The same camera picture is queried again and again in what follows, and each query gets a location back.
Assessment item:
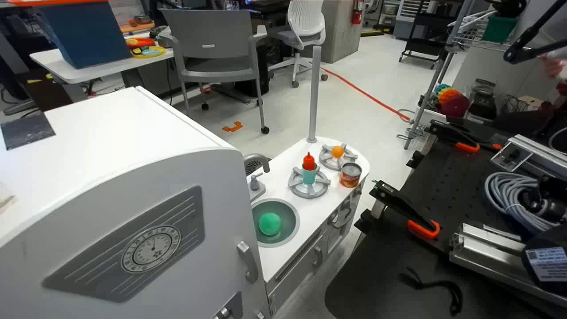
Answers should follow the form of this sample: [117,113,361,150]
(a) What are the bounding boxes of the white office chair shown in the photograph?
[267,0,326,86]

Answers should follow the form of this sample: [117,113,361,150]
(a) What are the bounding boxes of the orange handled clamp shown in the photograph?
[370,180,441,240]
[425,120,501,154]

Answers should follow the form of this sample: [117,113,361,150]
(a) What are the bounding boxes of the orange toy ball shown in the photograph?
[331,145,343,159]

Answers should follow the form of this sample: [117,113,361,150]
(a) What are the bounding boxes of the teal small sink basin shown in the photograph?
[251,200,299,246]

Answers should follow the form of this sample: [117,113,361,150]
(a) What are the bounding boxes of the blue bin with orange lid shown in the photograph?
[2,0,129,69]

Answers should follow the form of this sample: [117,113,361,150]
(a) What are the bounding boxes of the orange handled clamp far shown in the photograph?
[425,120,501,154]

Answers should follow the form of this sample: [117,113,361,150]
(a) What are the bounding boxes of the colourful toys on table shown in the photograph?
[126,37,165,58]

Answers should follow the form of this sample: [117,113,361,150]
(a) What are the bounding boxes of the grey burner grate near sink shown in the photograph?
[287,166,331,198]

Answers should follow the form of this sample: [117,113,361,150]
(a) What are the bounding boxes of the orange floor tape marker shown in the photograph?
[221,120,242,132]

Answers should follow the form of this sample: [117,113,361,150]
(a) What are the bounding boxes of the grey vertical pole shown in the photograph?
[306,46,320,143]

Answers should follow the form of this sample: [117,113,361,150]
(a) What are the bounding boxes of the coiled grey cable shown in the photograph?
[483,170,567,235]

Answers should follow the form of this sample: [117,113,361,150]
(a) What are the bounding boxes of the orange floor cable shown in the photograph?
[320,65,413,123]

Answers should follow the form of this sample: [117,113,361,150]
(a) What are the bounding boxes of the orange handled clamp near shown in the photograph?
[370,180,441,240]

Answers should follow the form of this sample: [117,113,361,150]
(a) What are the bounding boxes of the green toy ball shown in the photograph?
[258,212,281,237]

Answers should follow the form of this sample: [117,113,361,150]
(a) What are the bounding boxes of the grey toy faucet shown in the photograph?
[244,152,271,200]

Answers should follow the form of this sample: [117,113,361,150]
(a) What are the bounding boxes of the grey burner grate far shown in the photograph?
[319,143,358,170]

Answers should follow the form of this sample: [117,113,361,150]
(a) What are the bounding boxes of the aluminium extrusion rail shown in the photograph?
[448,223,567,308]

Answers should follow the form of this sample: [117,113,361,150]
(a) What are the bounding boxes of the white toy kitchen set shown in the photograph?
[0,86,368,319]

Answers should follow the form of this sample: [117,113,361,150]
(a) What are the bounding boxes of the grey office chair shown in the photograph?
[163,8,269,134]

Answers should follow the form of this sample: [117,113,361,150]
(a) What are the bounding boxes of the white work table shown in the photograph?
[28,44,177,86]

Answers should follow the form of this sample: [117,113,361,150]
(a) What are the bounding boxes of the black perforated robot table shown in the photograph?
[324,141,567,319]

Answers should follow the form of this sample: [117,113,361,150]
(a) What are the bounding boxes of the orange tin can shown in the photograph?
[340,162,361,187]

